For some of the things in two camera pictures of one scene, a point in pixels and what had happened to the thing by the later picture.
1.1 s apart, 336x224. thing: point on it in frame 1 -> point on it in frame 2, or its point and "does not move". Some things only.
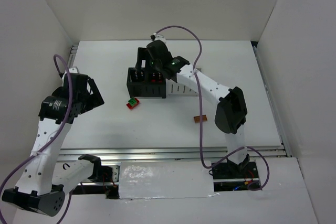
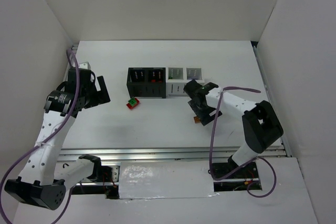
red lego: (129, 106) does not move
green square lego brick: (133, 101) does not move
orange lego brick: (197, 118) does not move
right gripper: (143, 57) -> (203, 114)
